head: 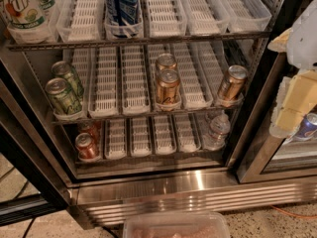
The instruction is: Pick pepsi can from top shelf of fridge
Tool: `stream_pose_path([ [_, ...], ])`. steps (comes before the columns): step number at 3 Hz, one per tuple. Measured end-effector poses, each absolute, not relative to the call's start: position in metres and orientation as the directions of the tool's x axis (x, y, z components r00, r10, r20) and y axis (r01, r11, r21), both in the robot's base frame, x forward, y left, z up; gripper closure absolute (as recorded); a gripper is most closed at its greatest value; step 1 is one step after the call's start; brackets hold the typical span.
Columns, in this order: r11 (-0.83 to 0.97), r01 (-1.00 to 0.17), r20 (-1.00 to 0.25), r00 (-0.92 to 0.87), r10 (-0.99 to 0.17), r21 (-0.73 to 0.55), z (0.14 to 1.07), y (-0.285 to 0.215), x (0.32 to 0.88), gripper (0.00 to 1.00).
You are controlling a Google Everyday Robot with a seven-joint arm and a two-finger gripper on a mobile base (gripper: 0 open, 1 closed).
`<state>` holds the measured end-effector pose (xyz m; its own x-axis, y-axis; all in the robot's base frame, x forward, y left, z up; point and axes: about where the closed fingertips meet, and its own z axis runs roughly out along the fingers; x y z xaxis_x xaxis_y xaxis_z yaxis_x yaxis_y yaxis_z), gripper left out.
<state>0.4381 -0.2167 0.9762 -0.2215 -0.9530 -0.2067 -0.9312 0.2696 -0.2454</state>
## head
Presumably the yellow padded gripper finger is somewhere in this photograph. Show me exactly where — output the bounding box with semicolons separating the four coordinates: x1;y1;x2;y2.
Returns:
275;70;317;132

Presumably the white foam gripper finger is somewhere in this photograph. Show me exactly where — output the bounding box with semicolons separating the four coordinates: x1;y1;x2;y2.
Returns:
268;29;291;139

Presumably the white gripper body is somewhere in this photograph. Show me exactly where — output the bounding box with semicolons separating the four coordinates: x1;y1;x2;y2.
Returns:
286;0;317;69

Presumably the blue pepsi can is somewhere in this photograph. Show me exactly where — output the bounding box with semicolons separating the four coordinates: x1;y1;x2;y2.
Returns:
105;0;142;39

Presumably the blue can behind glass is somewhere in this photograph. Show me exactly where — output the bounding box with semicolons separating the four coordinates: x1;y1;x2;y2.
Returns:
294;113;317;141

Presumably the right gold soda can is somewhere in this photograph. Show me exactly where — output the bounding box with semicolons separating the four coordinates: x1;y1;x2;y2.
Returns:
217;65;249;101

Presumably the gold soda can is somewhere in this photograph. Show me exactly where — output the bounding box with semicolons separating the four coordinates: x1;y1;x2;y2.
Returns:
156;69;180;105
217;65;249;101
156;53;177;71

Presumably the rear gold soda can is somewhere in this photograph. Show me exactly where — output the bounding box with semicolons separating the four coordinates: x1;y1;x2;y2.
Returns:
156;53;177;71

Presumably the front gold soda can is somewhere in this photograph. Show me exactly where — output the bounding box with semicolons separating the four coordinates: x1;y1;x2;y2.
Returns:
156;69;180;105

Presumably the stainless steel fridge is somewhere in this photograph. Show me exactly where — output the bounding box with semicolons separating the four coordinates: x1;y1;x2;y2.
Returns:
0;0;316;229

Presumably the rear red soda can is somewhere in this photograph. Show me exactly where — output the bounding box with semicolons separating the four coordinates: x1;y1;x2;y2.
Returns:
77;121;100;143

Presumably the red soda can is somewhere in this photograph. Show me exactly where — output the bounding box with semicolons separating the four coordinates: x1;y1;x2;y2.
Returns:
75;133;99;161
77;121;100;143

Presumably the front red soda can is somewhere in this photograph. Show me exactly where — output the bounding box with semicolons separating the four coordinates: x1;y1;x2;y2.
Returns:
75;133;99;161

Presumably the rear green soda can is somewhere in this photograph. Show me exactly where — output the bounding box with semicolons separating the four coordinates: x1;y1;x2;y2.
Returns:
52;60;84;100

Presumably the green soda can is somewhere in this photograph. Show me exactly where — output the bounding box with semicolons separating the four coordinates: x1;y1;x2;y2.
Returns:
45;77;82;115
52;60;84;100

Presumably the front green soda can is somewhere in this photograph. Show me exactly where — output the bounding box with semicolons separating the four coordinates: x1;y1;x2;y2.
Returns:
45;77;82;115

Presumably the front 7up can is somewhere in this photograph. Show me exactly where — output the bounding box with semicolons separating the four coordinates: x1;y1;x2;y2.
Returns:
2;0;46;30

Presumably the clear water bottle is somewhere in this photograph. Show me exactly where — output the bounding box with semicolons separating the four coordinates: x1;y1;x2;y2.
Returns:
205;112;231;151

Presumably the clear plastic food container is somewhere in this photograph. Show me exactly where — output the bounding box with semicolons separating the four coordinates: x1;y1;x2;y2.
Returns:
123;211;231;238

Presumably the top wire shelf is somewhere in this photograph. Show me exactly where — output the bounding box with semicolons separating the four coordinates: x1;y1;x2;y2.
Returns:
6;31;270;52

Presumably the wire shelf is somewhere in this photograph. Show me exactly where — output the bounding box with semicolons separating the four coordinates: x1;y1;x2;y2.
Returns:
52;104;242;125
6;31;270;52

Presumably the middle wire shelf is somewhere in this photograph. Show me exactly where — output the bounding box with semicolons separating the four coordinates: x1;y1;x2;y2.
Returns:
52;104;242;125

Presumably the orange cable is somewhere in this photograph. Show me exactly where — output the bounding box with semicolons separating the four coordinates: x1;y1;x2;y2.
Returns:
270;205;317;220

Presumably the black cable on floor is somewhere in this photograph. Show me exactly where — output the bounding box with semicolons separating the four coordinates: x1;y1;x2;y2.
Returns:
21;216;38;238

